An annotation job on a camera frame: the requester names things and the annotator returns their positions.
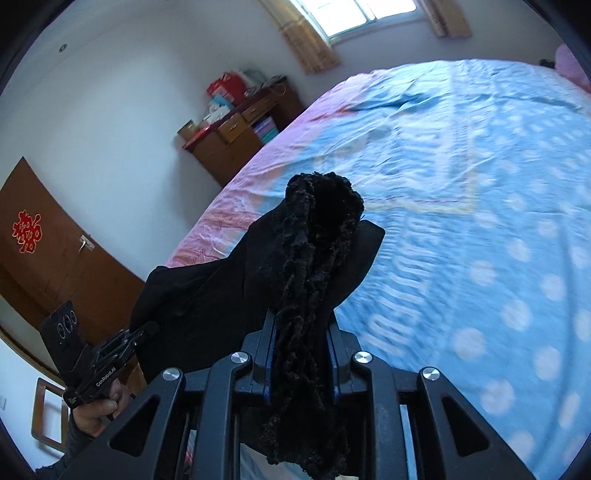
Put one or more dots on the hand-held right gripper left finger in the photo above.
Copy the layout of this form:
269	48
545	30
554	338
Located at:
259	364

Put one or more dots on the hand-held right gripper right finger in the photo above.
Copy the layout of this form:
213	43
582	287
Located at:
338	369

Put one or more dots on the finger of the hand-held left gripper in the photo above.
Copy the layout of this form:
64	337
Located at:
134	336

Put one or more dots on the black pants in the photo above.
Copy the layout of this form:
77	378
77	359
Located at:
295	258

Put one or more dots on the person's left forearm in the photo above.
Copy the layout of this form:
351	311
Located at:
69	454

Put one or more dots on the person's left hand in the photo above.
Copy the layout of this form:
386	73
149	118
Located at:
92	413

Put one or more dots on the brown wooden door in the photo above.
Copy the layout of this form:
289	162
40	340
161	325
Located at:
55	286

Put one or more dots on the wooden chair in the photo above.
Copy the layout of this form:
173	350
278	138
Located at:
39	415

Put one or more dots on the red paper door decoration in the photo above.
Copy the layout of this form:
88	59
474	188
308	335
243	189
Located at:
27	231

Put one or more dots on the wooden desk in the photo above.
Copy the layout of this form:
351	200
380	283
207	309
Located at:
221	152

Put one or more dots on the brown cardboard box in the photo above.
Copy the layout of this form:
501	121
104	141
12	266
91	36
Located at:
188	130

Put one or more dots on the blue dotted bed sheet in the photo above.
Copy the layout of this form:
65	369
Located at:
461	184

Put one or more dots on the stack of pastel boxes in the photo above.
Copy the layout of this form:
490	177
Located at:
267	130

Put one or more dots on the white tissue box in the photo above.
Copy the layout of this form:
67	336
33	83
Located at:
218	113

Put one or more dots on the red bag on desk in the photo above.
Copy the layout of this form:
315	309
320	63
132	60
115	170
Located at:
226	86

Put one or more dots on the yellow curtain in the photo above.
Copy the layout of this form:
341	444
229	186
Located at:
309	41
450	16

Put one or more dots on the window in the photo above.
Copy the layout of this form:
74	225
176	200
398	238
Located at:
360	14

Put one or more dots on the pink floral pillow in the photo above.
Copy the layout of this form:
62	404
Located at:
575	67

